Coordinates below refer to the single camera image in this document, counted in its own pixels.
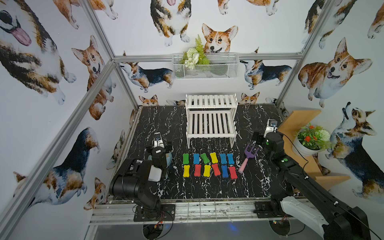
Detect red eraser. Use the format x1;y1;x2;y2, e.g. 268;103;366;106
229;166;238;180
212;164;221;176
194;164;202;177

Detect green eraser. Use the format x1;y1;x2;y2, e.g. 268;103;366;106
183;154;190;165
200;153;210;165

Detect blue eraser bottom shelf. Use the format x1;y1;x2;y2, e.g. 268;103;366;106
221;165;229;178

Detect yellow eraser top shelf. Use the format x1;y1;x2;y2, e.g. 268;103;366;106
210;153;219;164

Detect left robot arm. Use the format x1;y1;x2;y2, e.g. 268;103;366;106
109;142;173;214

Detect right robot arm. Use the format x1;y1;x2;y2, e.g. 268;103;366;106
252;132;371;240

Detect wooden corner shelf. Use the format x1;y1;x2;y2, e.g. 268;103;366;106
278;110;351;191

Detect white wooden two-tier shelf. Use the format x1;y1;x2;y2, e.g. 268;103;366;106
185;94;238;148

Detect potted plant red flowers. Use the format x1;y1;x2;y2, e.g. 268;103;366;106
292;123;333;157

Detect green fern white flowers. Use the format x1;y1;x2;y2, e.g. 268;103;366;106
180;35;210;70

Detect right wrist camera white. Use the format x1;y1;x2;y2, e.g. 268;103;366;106
264;119;278;138

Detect purple toy rake pink handle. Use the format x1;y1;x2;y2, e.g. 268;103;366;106
238;143;260;174

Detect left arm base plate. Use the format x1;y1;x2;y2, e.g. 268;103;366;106
134;204;176;222

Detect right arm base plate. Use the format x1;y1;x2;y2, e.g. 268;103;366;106
254;199;292;219

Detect white wire wall basket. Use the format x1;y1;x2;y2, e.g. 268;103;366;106
172;53;240;80

